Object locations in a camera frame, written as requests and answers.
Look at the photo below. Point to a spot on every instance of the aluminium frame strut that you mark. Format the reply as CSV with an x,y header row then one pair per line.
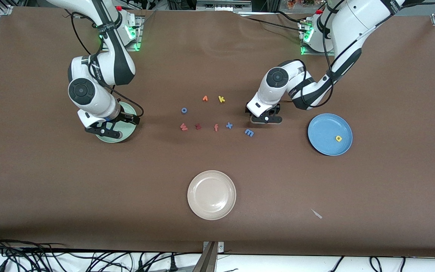
x,y
208,260

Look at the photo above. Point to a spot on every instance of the green plate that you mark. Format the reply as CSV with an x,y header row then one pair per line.
x,y
128,130

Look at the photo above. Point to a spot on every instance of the beige plate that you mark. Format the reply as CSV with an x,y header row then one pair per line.
x,y
212,195

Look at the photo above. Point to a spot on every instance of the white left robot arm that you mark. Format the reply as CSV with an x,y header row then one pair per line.
x,y
353,22

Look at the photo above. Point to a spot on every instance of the blue foam letter m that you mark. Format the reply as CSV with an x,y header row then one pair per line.
x,y
249,132

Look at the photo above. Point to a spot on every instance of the brown table cover sheet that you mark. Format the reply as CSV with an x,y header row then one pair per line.
x,y
89,196

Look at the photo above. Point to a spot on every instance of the grey metal box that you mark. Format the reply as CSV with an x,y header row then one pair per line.
x,y
221,4

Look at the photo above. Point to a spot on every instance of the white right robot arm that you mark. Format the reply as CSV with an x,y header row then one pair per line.
x,y
96,102

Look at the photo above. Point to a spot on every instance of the blue plate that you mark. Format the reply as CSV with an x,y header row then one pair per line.
x,y
323,132

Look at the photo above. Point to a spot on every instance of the red foam letter w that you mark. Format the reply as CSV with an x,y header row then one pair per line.
x,y
184,127

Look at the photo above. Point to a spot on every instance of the white tape scrap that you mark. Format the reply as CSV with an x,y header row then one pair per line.
x,y
316,214

